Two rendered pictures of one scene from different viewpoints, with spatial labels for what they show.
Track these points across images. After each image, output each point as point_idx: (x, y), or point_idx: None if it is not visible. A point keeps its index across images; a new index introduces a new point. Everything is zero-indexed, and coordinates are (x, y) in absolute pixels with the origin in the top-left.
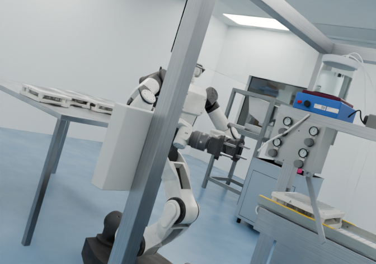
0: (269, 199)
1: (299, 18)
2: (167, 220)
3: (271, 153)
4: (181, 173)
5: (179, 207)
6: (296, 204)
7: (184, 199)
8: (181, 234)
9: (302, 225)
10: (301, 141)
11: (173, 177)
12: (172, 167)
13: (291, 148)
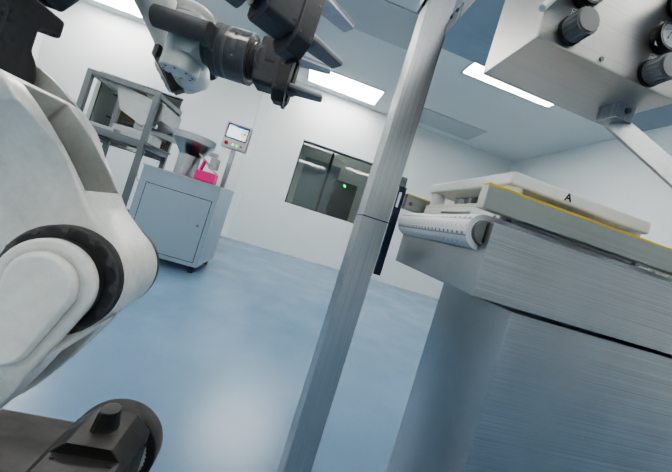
0: (525, 196)
1: None
2: (26, 329)
3: (590, 22)
4: (64, 140)
5: (92, 264)
6: (583, 203)
7: (107, 229)
8: (84, 345)
9: (604, 259)
10: (653, 2)
11: (34, 143)
12: (19, 96)
13: (626, 21)
